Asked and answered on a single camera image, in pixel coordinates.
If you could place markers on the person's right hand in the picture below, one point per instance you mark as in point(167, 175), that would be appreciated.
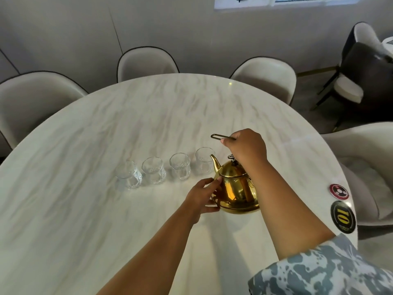
point(248, 148)

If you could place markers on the blue white patterned sleeve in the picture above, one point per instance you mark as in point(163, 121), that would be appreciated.
point(322, 270)

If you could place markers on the person's left hand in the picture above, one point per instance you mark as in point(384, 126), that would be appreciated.
point(196, 201)

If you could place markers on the round black yellow sticker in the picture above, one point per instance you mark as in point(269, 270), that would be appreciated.
point(343, 217)

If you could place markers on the dark chair with white cushion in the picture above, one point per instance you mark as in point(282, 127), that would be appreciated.
point(365, 76)

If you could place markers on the clear textured drinking glass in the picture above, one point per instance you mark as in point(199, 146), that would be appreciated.
point(180, 166)
point(204, 161)
point(153, 171)
point(129, 176)

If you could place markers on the white upholstered dining chair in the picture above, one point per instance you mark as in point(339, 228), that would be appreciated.
point(365, 35)
point(368, 168)
point(33, 101)
point(147, 66)
point(267, 76)

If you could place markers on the person's left thumb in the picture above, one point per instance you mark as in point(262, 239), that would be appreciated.
point(211, 209)

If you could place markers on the white framed window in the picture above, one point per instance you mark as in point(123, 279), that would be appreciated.
point(291, 0)

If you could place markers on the person's right forearm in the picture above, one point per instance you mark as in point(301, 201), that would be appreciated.
point(285, 205)

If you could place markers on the person's right fingers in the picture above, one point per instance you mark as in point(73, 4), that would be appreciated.
point(231, 141)

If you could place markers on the round red sticker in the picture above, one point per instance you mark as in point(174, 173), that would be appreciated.
point(339, 192)

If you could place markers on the person's left forearm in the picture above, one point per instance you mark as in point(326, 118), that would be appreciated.
point(153, 258)

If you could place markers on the gold metal teapot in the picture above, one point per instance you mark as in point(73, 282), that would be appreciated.
point(236, 184)

